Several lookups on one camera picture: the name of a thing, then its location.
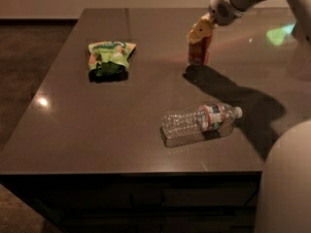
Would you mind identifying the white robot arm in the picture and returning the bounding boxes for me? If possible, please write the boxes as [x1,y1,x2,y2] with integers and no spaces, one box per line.
[186,0,311,233]

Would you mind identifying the clear plastic water bottle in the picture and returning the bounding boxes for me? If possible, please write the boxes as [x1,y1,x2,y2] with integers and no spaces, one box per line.
[160,102,243,148]

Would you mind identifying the green rice chip bag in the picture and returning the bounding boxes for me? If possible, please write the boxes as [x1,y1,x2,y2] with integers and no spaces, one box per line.
[88,41,136,77]

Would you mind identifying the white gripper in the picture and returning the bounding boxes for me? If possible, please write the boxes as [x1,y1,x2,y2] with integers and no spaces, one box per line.
[187,0,245,44]

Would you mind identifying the dark cabinet drawers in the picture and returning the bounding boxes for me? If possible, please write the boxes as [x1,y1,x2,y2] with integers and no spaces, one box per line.
[1,173,260,233]

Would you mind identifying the red coke can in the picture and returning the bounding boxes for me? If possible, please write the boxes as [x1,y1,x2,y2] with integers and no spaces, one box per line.
[188,36,212,66]

